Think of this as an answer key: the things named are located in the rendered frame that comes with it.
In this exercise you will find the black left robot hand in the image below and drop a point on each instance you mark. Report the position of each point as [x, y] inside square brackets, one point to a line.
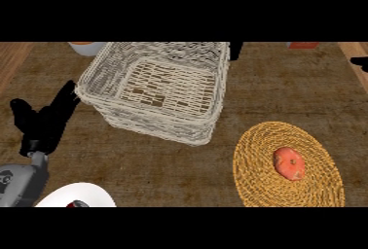
[45, 123]

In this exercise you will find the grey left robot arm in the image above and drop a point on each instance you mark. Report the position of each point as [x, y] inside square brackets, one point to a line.
[20, 181]

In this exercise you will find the white wicker basket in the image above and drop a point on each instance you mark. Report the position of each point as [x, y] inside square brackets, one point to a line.
[158, 94]

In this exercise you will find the round yellow woven placemat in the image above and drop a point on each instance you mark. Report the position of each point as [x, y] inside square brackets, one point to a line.
[267, 184]

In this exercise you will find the white plate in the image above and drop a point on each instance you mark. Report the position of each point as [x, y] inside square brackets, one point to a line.
[81, 194]

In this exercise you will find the white cup with orange top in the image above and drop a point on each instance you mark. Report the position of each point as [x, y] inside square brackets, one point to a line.
[85, 48]

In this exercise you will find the small dark red item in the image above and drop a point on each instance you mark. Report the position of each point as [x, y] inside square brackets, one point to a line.
[76, 204]

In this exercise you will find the black upright object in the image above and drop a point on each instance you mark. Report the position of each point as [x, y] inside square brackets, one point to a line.
[235, 50]

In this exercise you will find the orange-red box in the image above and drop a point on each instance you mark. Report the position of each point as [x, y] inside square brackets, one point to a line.
[303, 44]

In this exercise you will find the black object at edge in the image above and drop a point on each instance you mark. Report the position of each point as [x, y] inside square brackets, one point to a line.
[359, 63]

